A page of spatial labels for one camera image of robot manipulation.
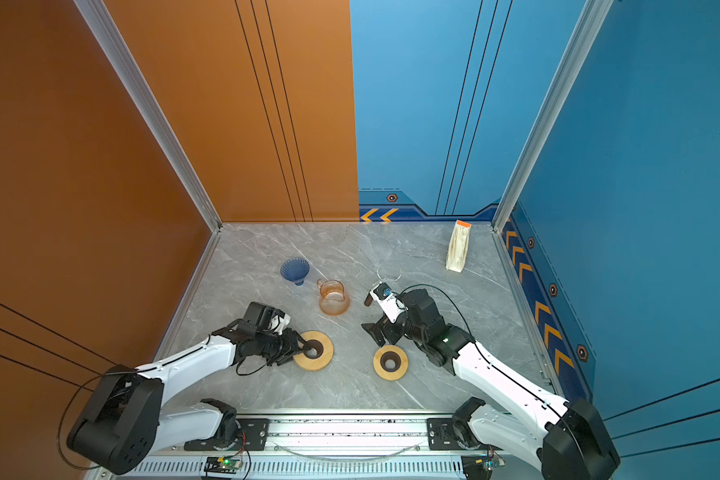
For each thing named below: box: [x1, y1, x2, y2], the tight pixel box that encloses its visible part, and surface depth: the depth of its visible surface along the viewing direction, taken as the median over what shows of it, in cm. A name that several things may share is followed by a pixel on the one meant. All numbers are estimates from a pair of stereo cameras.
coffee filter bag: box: [445, 220, 472, 273], surface depth 105 cm
